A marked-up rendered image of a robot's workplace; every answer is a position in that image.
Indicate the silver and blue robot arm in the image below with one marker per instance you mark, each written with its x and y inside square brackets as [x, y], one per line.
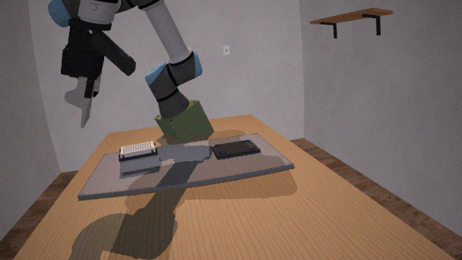
[163, 79]

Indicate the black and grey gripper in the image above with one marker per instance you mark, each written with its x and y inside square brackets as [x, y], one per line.
[80, 57]

